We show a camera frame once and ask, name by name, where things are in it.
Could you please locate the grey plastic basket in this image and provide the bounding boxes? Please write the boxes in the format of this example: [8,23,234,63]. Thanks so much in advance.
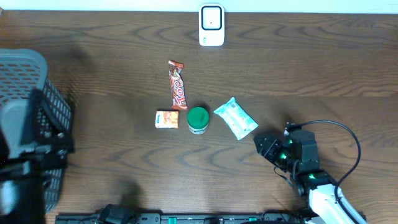
[1,49,73,213]

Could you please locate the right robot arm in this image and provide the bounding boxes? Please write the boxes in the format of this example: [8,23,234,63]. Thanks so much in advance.
[258,138,366,223]

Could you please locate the orange chocolate bar wrapper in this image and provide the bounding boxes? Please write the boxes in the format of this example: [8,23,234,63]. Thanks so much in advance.
[169,60,187,110]

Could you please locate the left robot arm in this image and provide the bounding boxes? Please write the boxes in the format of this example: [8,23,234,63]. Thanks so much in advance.
[1,89,75,223]

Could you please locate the orange snack box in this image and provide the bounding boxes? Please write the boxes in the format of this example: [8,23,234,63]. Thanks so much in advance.
[155,111,179,129]

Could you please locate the white wet wipes pack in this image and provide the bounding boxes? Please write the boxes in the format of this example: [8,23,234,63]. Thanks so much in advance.
[214,97,258,141]

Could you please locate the green lid jar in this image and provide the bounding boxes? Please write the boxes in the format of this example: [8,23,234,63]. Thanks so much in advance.
[187,106,210,134]

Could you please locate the white barcode scanner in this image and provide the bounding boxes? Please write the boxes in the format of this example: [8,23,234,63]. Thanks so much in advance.
[198,4,225,47]

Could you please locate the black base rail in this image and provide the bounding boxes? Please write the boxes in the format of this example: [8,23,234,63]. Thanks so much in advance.
[54,213,305,224]

